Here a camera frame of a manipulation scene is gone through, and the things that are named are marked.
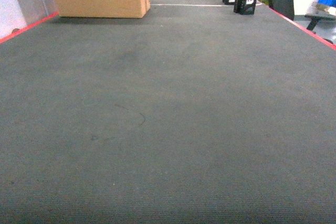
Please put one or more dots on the black box near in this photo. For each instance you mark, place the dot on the black box near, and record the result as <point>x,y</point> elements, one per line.
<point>245,7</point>

